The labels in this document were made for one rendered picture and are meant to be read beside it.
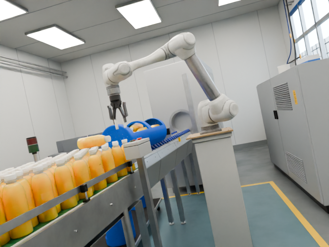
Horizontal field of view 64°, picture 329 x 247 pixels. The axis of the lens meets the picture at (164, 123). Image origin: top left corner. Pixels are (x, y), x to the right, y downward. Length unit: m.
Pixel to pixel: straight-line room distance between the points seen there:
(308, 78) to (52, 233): 2.45
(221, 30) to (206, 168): 5.53
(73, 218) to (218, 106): 1.30
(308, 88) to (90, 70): 6.19
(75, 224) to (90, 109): 6.70
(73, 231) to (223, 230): 1.42
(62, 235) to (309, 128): 2.33
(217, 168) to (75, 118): 6.30
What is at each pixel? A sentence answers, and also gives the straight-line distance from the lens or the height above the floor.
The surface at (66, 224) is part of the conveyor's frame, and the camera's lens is 1.20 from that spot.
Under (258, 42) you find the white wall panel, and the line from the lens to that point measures 7.35.
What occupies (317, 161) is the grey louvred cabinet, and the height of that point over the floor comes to 0.51.
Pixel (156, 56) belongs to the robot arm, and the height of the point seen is 1.67.
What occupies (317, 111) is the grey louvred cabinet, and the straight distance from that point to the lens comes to 2.85.
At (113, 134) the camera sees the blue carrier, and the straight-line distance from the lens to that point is 2.05.
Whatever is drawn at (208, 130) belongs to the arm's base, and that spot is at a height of 1.04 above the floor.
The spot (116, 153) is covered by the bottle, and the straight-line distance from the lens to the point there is 1.68.
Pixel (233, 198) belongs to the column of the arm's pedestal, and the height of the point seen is 0.47.
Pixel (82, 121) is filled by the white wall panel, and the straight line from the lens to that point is 7.94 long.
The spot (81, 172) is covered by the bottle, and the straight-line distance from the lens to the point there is 1.35.
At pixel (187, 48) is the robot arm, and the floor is 1.66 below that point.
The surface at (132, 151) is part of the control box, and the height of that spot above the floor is 1.05.
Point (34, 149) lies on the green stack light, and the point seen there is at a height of 1.18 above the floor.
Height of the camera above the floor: 1.20
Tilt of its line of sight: 1 degrees down
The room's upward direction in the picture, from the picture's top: 12 degrees counter-clockwise
